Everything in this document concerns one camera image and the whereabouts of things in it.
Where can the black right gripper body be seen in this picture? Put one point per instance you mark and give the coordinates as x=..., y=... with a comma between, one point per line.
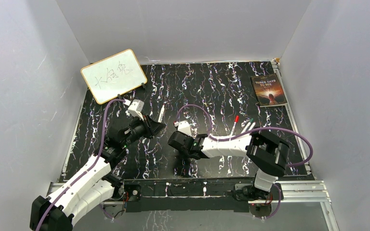
x=187, y=152

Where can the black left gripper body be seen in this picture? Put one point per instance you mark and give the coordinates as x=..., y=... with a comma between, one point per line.
x=139, y=129

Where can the white pen red tip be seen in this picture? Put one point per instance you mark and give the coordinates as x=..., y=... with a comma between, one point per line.
x=161, y=114

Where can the white marker pen yellow end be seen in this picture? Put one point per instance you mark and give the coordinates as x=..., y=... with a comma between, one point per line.
x=233, y=129

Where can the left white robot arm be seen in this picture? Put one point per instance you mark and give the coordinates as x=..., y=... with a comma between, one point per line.
x=94, y=182

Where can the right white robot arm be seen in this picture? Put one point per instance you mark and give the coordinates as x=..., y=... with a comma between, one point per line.
x=265, y=149

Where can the white pen brown tip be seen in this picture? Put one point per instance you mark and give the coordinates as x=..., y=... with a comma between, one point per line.
x=250, y=126

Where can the dark paperback book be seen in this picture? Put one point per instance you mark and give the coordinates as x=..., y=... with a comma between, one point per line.
x=268, y=90

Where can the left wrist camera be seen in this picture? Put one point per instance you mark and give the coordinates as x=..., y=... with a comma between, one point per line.
x=135, y=109

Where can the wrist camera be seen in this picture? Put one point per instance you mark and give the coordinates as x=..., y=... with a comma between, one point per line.
x=183, y=127
x=135, y=109

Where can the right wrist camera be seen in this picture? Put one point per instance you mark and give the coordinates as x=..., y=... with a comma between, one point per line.
x=183, y=127

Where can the small whiteboard wooden frame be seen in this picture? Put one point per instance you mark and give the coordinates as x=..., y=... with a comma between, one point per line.
x=114, y=76

